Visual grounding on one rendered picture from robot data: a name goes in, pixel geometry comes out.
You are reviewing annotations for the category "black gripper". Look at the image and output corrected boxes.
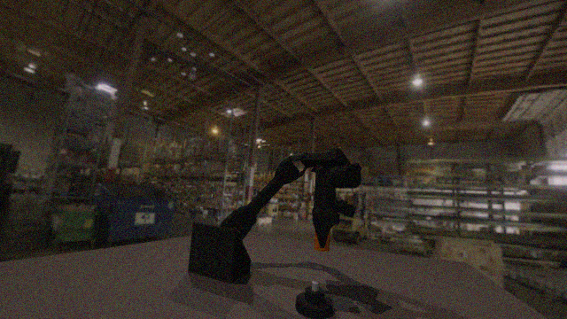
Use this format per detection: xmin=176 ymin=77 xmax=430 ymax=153
xmin=312 ymin=187 xmax=339 ymax=248

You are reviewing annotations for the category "orange cylinder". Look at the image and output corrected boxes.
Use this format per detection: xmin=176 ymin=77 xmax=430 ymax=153
xmin=314 ymin=231 xmax=330 ymax=252

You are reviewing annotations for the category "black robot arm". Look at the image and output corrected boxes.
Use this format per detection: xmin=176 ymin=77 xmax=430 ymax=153
xmin=220 ymin=148 xmax=362 ymax=239

